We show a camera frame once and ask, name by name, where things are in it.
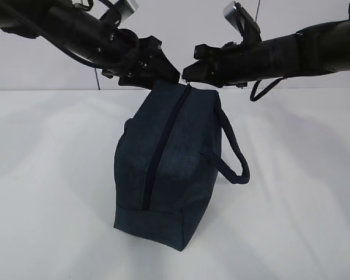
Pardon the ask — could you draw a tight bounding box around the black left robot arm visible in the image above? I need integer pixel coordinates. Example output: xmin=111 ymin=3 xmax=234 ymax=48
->
xmin=0 ymin=1 xmax=180 ymax=89

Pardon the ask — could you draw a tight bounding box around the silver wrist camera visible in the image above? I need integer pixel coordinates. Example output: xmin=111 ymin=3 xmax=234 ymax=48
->
xmin=100 ymin=0 xmax=139 ymax=25
xmin=223 ymin=1 xmax=262 ymax=45

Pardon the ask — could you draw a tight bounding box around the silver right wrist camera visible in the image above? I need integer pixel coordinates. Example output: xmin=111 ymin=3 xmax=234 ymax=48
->
xmin=223 ymin=1 xmax=262 ymax=45

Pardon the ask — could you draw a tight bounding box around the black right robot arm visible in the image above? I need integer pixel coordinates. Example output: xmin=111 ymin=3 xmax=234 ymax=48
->
xmin=182 ymin=20 xmax=350 ymax=88

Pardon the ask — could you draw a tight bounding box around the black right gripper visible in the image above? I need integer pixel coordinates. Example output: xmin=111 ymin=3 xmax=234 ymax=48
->
xmin=182 ymin=42 xmax=248 ymax=88

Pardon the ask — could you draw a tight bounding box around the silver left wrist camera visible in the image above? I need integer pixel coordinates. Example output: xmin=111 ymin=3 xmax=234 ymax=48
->
xmin=100 ymin=0 xmax=139 ymax=25

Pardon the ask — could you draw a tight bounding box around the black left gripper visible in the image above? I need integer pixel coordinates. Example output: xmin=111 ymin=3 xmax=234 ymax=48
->
xmin=101 ymin=28 xmax=180 ymax=89

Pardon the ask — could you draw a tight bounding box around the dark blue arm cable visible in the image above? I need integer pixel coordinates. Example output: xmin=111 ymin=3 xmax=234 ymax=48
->
xmin=249 ymin=77 xmax=286 ymax=102

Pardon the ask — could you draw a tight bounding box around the navy blue lunch bag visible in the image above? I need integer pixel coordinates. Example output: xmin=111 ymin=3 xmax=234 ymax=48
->
xmin=114 ymin=81 xmax=250 ymax=251

